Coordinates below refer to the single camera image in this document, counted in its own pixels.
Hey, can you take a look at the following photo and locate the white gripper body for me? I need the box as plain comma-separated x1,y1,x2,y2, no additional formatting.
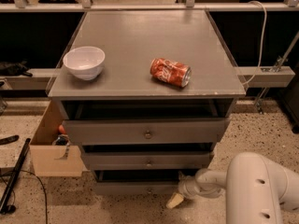
178,175,200,199

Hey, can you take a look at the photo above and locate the grey bottom drawer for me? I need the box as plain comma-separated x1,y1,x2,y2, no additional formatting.
93,169,197,195

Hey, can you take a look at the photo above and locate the grey drawer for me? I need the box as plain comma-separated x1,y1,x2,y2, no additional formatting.
81,151,214,170
63,119,229,146
93,169,197,195

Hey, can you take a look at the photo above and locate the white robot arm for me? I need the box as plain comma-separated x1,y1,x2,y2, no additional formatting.
166,152,299,224

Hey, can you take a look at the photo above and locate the grey top drawer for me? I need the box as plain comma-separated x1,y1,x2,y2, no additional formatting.
63,119,229,146

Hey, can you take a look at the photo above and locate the grey drawer cabinet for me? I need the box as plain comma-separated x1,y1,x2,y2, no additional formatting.
46,9,247,189

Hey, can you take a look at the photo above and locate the grey middle drawer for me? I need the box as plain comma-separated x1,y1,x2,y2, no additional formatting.
81,151,214,170

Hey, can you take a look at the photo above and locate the red soda can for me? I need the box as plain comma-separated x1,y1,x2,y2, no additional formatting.
149,58,192,88

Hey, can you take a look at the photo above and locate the orange ball in box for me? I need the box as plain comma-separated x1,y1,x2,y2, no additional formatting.
58,125,66,134

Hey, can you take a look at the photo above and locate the cardboard box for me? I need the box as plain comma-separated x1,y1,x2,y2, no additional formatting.
30,102,84,177

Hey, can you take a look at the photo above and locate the white bowl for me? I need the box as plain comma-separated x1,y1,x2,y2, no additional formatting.
63,46,106,80

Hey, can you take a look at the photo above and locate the black pole on floor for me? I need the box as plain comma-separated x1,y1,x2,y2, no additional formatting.
0,138,31,215

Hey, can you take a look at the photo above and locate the black flat tool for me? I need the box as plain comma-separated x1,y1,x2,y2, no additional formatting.
0,135,19,146

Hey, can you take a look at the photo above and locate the black cloth object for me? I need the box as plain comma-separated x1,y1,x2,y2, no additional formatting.
0,61,33,77

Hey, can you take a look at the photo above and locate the black floor cable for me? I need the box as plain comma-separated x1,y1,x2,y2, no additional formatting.
0,169,49,224

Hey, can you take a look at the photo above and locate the white cable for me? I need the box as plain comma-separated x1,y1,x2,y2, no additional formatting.
240,0,268,87

